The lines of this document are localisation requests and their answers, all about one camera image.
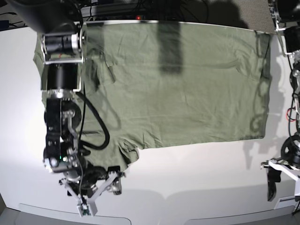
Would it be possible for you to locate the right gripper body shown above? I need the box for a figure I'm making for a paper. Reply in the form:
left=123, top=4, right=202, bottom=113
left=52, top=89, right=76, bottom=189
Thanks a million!
left=58, top=165, right=123, bottom=197

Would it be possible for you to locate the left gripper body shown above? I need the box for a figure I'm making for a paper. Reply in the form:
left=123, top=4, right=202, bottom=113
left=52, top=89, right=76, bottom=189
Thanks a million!
left=260, top=138, right=300, bottom=179

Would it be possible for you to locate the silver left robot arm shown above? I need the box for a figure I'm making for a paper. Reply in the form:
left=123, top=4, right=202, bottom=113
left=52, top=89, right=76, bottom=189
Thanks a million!
left=261, top=0, right=300, bottom=202

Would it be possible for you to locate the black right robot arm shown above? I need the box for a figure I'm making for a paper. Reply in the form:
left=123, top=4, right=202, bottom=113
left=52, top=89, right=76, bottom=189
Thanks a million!
left=9, top=0, right=123, bottom=199

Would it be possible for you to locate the green T-shirt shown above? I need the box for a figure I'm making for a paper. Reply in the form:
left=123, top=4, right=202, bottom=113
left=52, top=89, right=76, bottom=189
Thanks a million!
left=32, top=20, right=272, bottom=170

